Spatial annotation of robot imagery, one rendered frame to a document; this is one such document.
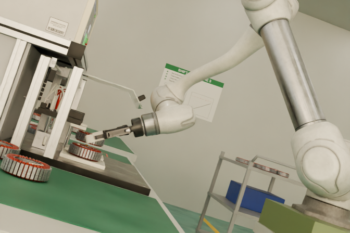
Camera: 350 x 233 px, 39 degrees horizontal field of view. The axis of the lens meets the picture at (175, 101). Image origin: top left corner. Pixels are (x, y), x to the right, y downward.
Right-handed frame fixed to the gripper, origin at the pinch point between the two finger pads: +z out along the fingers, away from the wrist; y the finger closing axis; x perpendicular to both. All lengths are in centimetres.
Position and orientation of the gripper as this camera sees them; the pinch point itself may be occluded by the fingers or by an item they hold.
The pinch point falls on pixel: (90, 137)
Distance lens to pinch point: 194.0
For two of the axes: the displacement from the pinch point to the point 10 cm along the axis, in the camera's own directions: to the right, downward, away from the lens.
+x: -2.1, -9.8, -0.1
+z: -9.7, 2.1, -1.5
